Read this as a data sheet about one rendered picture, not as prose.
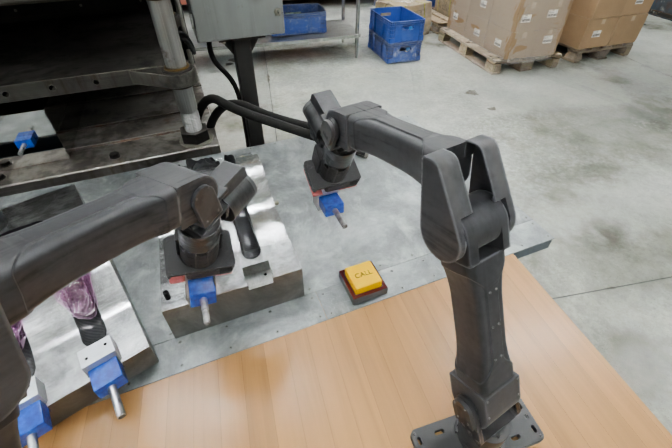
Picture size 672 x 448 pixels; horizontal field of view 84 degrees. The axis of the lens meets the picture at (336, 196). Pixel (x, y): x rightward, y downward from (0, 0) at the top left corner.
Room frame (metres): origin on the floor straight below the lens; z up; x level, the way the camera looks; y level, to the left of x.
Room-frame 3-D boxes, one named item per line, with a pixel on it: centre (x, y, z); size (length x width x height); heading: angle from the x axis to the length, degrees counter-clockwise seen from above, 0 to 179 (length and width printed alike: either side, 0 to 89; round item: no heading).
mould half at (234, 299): (0.65, 0.28, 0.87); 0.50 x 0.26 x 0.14; 22
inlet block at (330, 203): (0.60, 0.01, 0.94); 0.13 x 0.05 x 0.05; 22
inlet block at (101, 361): (0.27, 0.36, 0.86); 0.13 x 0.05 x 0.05; 39
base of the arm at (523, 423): (0.21, -0.22, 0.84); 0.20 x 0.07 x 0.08; 106
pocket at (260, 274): (0.46, 0.15, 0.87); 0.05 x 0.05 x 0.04; 22
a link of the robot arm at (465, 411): (0.21, -0.21, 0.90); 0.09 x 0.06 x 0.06; 121
